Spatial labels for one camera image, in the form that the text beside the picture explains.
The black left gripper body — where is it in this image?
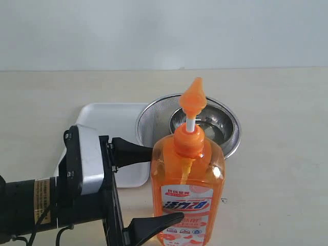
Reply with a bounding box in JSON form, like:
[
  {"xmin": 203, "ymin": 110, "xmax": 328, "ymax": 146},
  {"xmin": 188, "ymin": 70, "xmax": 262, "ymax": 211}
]
[{"xmin": 99, "ymin": 136, "xmax": 125, "ymax": 245}]

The white rectangular tray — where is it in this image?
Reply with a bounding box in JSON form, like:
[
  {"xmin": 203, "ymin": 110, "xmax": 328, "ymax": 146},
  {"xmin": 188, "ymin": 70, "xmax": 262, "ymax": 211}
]
[{"xmin": 53, "ymin": 102, "xmax": 151, "ymax": 190}]

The steel mesh strainer basket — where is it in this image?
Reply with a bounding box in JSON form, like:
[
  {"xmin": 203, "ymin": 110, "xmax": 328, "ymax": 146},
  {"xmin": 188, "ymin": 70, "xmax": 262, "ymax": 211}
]
[{"xmin": 135, "ymin": 93, "xmax": 241, "ymax": 158}]

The small stainless steel bowl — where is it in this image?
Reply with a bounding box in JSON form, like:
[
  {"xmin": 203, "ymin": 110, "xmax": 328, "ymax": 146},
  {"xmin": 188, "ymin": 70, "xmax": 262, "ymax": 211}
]
[{"xmin": 169, "ymin": 106, "xmax": 238, "ymax": 151}]

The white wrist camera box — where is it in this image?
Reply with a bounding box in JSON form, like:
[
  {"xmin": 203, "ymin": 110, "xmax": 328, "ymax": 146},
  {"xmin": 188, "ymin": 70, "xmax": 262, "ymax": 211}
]
[{"xmin": 77, "ymin": 124, "xmax": 104, "ymax": 195}]

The orange pump soap bottle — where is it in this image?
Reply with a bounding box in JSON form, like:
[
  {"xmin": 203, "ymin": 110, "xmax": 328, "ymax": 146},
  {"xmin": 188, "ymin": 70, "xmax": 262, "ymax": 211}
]
[{"xmin": 151, "ymin": 77, "xmax": 225, "ymax": 245}]

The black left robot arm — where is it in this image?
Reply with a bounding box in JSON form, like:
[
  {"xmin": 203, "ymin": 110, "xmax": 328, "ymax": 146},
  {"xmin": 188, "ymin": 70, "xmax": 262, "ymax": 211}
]
[{"xmin": 1, "ymin": 136, "xmax": 184, "ymax": 245}]

